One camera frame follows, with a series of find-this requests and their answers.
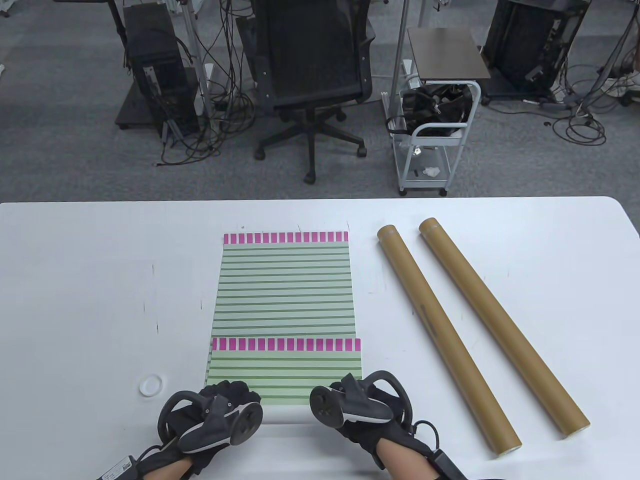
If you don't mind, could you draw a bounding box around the person's left hand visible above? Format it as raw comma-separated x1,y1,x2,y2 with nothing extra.
157,380,264,475

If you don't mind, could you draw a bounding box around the person's right hand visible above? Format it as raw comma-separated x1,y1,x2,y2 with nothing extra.
312,372,436,471

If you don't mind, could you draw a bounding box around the black grey hand controller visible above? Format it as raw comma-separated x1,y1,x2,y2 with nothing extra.
309,370,413,430
157,390,264,455

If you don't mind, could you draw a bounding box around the green striped mouse pad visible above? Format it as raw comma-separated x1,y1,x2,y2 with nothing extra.
205,337,363,426
210,231,357,340

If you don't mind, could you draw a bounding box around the brown cardboard mailing tube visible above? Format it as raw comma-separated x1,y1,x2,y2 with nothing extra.
418,217,591,441
376,225,523,457

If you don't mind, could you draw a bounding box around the person's left forearm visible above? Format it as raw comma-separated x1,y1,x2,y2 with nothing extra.
150,455,196,480

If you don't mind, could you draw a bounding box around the person's right forearm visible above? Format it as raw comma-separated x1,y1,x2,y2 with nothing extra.
377,442,441,480

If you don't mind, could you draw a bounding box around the black right wrist pack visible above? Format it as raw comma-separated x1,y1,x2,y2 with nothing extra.
431,449,468,480

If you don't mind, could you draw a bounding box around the grey labelled left wrist pack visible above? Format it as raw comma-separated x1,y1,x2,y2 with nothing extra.
95,454,138,480

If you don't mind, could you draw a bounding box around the white metal utility cart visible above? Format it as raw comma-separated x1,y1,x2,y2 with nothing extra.
382,75,482,197

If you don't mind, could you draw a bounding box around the black headset gear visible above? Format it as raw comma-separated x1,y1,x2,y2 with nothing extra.
386,84,473,137

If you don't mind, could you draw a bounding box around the black computer tower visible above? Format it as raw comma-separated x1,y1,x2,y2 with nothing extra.
115,4,202,140

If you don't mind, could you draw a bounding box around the black mesh office chair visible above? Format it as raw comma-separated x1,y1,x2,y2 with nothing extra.
236,0,377,185

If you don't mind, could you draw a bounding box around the silver metal pole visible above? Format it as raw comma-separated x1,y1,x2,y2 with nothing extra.
390,0,411,126

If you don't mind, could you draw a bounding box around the small brown top side table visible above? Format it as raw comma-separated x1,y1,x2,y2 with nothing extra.
407,27,492,81

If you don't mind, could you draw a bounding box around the black computer rack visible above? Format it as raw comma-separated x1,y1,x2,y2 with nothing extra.
482,0,591,98

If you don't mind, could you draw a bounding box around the black right glove cable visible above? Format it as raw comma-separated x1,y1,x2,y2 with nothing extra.
410,420,440,451

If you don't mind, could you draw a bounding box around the black cable bundle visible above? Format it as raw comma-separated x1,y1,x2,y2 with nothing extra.
152,0,256,167

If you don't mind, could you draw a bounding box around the black coiled floor cable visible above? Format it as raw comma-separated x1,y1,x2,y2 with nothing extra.
542,60,608,147

